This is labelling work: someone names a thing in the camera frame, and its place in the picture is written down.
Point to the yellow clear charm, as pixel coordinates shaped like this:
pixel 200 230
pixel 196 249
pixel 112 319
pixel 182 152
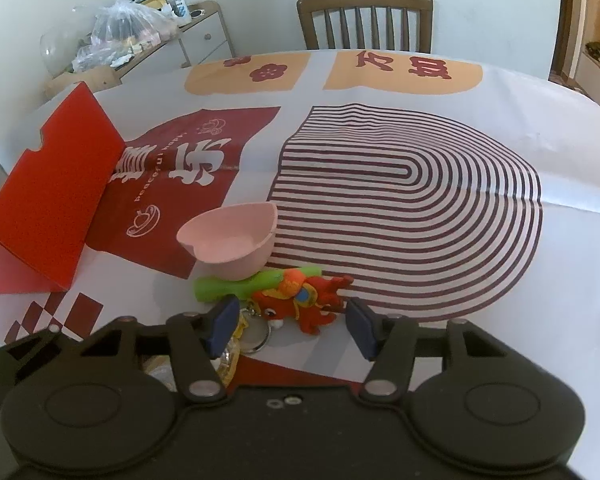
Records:
pixel 230 357

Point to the white tube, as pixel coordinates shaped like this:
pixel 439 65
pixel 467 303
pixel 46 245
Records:
pixel 180 4

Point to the brown cardboard box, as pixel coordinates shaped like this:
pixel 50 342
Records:
pixel 80 82

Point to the white low shelf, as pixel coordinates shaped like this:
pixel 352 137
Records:
pixel 597 72

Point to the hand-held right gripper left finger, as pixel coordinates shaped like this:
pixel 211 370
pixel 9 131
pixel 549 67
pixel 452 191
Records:
pixel 222 324

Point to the red cardboard box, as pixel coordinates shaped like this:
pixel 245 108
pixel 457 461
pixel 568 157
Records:
pixel 55 190

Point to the round glass bowl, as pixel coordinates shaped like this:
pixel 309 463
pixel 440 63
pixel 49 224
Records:
pixel 55 50

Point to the wooden chair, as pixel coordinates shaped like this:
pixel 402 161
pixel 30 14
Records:
pixel 365 0

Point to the printed red white tablecloth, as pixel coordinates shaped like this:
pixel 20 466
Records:
pixel 405 185

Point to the clear plastic bag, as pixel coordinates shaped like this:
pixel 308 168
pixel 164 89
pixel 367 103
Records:
pixel 125 30

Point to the pink bowl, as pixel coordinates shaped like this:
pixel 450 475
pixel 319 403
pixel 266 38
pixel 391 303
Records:
pixel 230 245

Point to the white cabinet with wooden top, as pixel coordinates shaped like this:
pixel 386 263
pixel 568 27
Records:
pixel 205 35

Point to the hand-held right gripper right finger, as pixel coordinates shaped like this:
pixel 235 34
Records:
pixel 362 329

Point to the green toy stick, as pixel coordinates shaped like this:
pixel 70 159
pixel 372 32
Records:
pixel 225 287

